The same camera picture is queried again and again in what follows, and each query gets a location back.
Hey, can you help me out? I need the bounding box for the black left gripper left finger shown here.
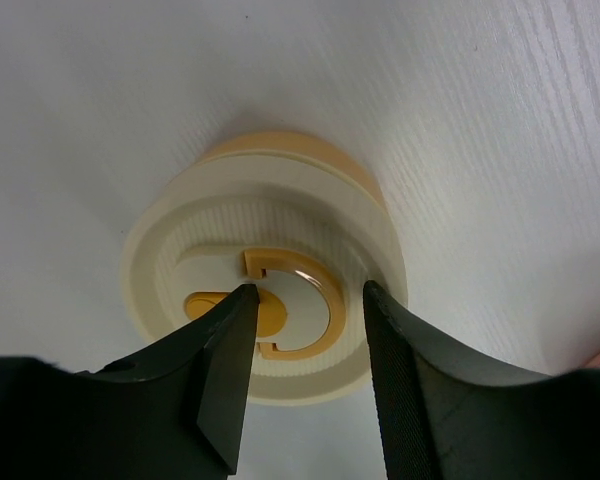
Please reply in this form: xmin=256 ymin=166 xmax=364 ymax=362
xmin=0 ymin=284 xmax=259 ymax=479

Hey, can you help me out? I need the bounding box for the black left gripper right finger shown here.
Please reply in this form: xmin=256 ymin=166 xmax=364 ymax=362
xmin=363 ymin=281 xmax=600 ymax=479

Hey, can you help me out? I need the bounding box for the cream lid yellow handle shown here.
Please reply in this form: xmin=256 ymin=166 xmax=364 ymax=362
xmin=120 ymin=149 xmax=407 ymax=406

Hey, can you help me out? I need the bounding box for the yellow lunch box bowl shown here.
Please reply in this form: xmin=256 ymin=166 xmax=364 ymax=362
xmin=196 ymin=131 xmax=388 ymax=213

